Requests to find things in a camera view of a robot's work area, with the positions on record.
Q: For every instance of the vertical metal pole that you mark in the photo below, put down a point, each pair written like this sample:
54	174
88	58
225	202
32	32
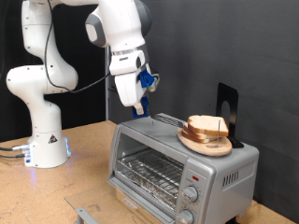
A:
107	102

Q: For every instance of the white wrist camera blue mount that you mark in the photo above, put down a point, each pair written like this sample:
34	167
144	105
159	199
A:
145	78

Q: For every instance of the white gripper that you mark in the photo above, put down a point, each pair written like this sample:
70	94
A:
129	90

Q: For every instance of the black metal bookend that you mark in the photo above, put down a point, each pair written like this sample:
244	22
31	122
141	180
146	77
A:
227	91

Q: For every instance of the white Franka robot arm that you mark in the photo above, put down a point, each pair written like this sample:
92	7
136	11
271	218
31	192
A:
43	124

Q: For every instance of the black curtain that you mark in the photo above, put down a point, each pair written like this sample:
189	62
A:
12	124

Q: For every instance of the round wooden board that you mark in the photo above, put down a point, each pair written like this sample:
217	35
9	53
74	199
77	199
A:
205	149

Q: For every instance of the thin metal pin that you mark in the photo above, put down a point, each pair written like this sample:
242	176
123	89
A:
219	133

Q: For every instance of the silver oven knob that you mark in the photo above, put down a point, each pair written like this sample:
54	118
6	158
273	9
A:
186	216
190	193

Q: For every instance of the metal spatula with blue block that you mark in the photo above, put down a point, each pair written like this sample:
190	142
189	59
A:
166	119

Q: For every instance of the silver toaster oven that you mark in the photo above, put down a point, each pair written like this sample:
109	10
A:
218	161

